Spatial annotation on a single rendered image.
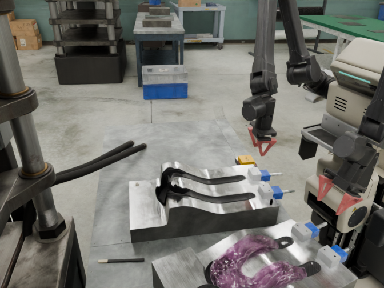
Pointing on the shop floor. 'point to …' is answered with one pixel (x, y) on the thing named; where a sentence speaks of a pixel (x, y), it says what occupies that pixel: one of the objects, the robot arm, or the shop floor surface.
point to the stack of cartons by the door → (24, 33)
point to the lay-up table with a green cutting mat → (343, 31)
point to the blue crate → (165, 91)
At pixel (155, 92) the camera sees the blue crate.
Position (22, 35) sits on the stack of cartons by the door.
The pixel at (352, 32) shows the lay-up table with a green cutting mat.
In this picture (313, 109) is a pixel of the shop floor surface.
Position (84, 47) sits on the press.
